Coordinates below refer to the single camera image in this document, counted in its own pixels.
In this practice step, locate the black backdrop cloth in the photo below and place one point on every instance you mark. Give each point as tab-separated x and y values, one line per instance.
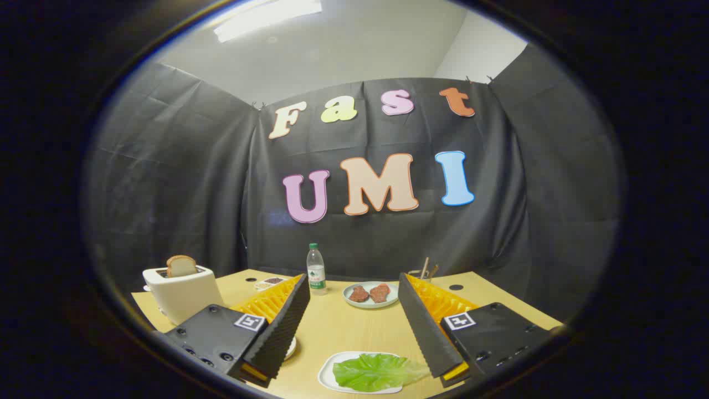
194	166

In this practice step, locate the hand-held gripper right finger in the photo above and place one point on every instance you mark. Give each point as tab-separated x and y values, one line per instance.
426	332

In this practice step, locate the white rounded square plate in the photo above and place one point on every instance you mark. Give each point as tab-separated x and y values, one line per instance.
326	376

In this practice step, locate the white round plate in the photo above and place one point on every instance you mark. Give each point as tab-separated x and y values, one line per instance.
291	349

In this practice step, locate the white divided condiment dish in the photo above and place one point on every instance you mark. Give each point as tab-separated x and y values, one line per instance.
268	283

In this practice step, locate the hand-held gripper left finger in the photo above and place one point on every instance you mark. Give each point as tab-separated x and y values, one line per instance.
277	332

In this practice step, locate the white bread slice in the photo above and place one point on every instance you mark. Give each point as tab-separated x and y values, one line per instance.
181	266

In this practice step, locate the white toaster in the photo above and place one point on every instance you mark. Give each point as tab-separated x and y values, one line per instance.
183	296

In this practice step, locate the clear plastic water bottle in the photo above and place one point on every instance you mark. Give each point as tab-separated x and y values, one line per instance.
316	274

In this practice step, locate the green lettuce leaf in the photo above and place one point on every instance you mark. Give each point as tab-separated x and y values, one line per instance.
371	372

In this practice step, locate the pale green round plate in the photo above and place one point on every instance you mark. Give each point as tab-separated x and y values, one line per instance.
368	304

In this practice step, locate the brown meat piece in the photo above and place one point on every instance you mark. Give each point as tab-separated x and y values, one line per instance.
359	294
380	292

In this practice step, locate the wooden stick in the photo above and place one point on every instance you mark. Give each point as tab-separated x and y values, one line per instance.
433	271
424	268

